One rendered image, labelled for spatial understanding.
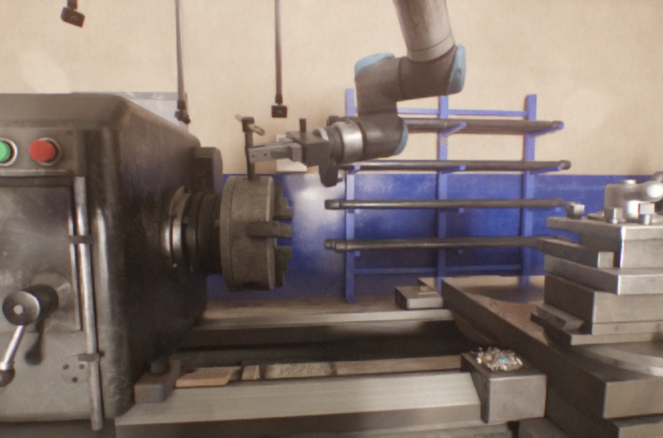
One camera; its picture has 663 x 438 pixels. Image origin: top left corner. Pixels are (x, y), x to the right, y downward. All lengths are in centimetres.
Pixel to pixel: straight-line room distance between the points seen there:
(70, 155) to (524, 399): 78
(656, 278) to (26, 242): 89
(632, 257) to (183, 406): 75
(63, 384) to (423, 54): 79
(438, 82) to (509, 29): 403
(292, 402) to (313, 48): 370
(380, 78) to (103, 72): 381
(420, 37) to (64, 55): 417
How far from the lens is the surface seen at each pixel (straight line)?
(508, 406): 73
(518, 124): 412
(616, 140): 533
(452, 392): 71
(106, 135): 60
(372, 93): 80
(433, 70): 75
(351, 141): 76
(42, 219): 62
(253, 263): 69
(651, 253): 73
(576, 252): 71
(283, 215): 81
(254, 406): 67
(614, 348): 69
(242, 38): 412
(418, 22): 70
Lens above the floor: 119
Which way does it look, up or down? 5 degrees down
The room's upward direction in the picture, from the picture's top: straight up
